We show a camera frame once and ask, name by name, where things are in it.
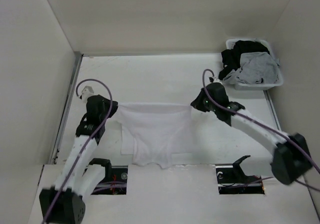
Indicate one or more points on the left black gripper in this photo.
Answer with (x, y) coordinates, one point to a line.
(114, 108)

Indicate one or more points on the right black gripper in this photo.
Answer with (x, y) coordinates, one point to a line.
(196, 103)

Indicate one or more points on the white tank top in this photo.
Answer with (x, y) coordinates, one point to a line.
(153, 132)

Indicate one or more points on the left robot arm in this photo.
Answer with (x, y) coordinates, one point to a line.
(64, 201)

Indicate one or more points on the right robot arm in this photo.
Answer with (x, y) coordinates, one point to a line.
(290, 154)

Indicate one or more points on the black tank top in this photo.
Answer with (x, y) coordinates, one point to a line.
(231, 57)

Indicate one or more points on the grey tank top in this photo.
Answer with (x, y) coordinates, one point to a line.
(254, 68)

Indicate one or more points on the white plastic laundry basket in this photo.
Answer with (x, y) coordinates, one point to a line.
(230, 43)

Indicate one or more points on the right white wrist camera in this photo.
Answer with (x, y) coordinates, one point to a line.
(214, 79)

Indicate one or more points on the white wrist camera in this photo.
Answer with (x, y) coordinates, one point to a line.
(214, 79)
(86, 93)

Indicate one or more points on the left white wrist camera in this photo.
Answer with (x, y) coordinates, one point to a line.
(86, 93)

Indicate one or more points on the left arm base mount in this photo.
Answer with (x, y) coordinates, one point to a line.
(115, 178)

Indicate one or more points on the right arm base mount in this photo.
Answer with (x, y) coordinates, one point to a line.
(232, 180)

